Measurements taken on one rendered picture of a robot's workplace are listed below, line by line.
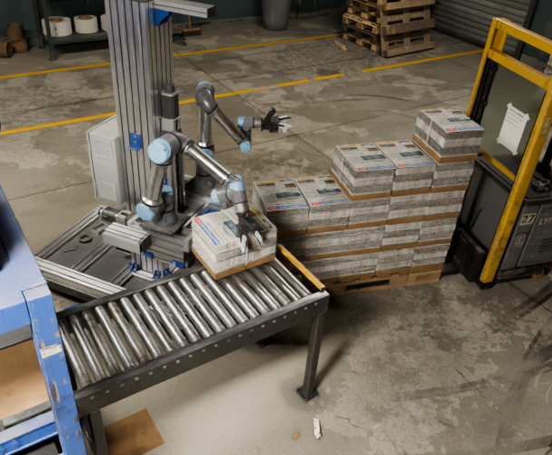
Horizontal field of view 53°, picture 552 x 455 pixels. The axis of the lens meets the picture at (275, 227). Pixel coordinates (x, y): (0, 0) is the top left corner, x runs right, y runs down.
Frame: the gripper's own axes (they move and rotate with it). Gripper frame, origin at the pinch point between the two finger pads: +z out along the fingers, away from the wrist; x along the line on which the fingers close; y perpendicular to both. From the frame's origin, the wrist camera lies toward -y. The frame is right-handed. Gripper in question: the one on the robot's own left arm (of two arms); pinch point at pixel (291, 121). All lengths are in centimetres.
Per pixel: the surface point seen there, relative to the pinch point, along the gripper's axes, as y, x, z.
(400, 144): 18, -4, 79
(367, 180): 21, 34, 49
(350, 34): 195, -605, 160
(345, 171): 22.3, 22.6, 36.7
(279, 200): 36, 39, -7
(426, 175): 23, 24, 92
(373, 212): 47, 35, 58
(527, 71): -39, -7, 149
